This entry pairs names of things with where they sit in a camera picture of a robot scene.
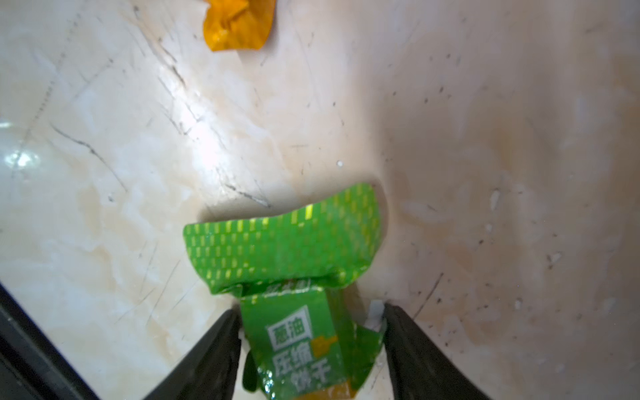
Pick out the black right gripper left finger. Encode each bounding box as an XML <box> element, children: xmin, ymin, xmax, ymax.
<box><xmin>147</xmin><ymin>309</ymin><xmax>241</xmax><ymax>399</ymax></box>

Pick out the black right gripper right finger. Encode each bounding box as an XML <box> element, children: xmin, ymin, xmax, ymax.
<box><xmin>383</xmin><ymin>303</ymin><xmax>488</xmax><ymax>400</ymax></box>

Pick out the green cookie packet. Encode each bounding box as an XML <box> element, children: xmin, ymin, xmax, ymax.
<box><xmin>183</xmin><ymin>183</ymin><xmax>383</xmax><ymax>399</ymax></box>

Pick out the orange cookie packet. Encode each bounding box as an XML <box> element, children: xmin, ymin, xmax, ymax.
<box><xmin>203</xmin><ymin>0</ymin><xmax>277</xmax><ymax>52</ymax></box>

